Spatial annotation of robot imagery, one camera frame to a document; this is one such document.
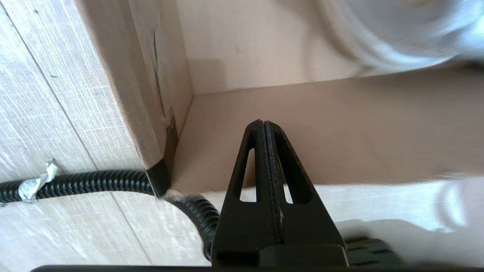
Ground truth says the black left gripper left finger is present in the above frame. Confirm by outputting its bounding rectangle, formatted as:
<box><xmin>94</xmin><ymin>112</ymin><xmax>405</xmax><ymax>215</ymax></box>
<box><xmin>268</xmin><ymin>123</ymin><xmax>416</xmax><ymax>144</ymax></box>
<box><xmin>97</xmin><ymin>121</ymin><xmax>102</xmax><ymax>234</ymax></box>
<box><xmin>212</xmin><ymin>120</ymin><xmax>282</xmax><ymax>267</ymax></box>

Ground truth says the brown cardboard shoe box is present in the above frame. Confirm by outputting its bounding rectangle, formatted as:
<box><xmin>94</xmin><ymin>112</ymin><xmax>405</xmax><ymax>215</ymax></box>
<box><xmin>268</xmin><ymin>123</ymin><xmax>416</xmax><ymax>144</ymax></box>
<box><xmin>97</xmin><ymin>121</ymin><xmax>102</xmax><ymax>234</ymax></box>
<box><xmin>81</xmin><ymin>0</ymin><xmax>484</xmax><ymax>197</ymax></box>

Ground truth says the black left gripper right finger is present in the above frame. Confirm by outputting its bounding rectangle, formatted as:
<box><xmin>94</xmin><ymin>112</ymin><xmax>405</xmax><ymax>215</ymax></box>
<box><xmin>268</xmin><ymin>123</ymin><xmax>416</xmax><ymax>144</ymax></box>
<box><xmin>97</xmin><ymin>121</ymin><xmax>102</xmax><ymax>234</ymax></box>
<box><xmin>261</xmin><ymin>120</ymin><xmax>349</xmax><ymax>267</ymax></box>

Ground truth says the black corrugated cable conduit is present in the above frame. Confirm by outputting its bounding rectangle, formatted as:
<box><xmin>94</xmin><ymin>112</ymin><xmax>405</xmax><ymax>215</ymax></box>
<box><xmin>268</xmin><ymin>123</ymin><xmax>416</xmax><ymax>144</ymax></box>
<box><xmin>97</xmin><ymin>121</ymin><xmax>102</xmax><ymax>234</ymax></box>
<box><xmin>0</xmin><ymin>169</ymin><xmax>220</xmax><ymax>262</ymax></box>

